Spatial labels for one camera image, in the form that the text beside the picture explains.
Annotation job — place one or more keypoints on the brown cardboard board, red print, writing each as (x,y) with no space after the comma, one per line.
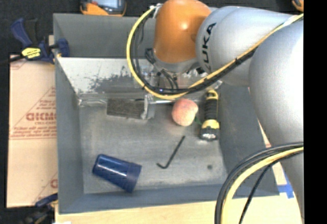
(30,141)

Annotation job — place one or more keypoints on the black cylinder on white bracket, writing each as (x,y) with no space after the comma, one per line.
(200,71)

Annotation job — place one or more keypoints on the yellow and black flashlight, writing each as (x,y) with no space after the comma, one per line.
(210,110)

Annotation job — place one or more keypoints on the pink toy peach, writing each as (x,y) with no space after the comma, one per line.
(184,111)

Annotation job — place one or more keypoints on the black hex key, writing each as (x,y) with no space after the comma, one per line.
(173,152)

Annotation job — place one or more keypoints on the grey metal bin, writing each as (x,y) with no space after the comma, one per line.
(143,141)

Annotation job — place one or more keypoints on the dark green flat block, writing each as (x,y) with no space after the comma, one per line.
(124,108)

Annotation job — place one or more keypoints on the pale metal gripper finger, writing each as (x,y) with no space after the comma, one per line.
(144,108)
(152,111)

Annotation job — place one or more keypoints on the blue plastic cup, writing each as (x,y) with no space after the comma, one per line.
(116,173)

